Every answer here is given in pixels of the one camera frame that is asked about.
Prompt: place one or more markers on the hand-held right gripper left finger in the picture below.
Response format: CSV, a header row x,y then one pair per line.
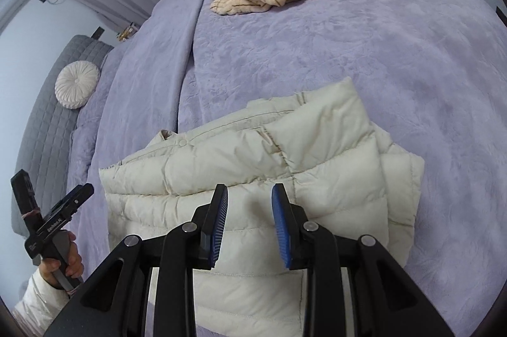
x,y
220,226

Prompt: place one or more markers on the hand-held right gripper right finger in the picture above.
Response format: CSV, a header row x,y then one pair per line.
x,y
281,230

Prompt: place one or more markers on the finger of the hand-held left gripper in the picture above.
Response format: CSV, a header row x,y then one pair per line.
x,y
75,199

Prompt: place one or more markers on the cream quilted down jacket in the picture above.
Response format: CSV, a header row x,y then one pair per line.
x,y
317,146

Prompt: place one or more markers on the person's left forearm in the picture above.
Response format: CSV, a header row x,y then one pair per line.
x,y
39,305

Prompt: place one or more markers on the person's left hand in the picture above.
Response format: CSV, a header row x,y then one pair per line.
x,y
75,257

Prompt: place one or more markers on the grey quilted headboard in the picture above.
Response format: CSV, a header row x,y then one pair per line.
x,y
43,131

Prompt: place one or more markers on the round cream pleated cushion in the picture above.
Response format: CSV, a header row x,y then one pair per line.
x,y
77,85

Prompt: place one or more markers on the bedside trinkets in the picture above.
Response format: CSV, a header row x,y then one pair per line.
x,y
126,32

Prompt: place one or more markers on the purple fleece blanket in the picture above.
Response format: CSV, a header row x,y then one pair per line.
x,y
356,43

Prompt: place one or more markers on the black fabric tag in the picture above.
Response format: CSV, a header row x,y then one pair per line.
x,y
502,14

